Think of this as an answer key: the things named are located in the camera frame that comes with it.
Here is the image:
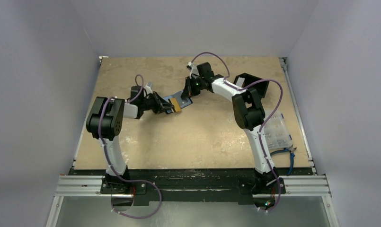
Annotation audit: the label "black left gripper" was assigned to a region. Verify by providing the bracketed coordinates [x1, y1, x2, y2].
[141, 91, 174, 114]

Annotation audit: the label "blue handled pliers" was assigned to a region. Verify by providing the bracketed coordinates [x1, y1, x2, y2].
[268, 147, 298, 176]

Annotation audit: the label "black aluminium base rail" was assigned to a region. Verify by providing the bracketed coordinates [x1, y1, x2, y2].
[55, 168, 330, 208]

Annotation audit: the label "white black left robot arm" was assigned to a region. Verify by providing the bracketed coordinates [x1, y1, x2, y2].
[86, 85, 174, 193]

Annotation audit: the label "clear plastic screw box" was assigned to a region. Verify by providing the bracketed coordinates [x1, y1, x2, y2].
[262, 110, 293, 150]

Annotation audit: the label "black plastic bin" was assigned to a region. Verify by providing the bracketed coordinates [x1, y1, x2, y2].
[233, 73, 269, 98]

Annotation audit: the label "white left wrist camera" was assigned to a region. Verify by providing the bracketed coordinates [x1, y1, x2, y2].
[144, 82, 153, 95]

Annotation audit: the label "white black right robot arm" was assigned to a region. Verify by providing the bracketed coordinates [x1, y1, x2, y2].
[181, 62, 276, 192]

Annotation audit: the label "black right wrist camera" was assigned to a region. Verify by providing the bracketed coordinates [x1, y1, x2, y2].
[186, 62, 214, 79]

